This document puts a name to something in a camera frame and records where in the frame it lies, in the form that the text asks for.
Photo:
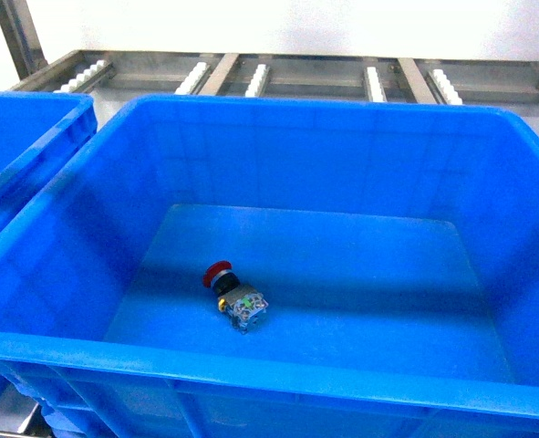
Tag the metal roller rack shelf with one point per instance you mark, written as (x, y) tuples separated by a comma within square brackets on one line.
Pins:
[(269, 77)]

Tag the large blue plastic crate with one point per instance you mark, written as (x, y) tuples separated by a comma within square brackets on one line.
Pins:
[(269, 274)]

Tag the left blue plastic crate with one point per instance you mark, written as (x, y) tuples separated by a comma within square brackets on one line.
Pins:
[(39, 134)]

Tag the red mushroom push button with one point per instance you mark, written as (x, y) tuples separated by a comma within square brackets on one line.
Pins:
[(242, 303)]

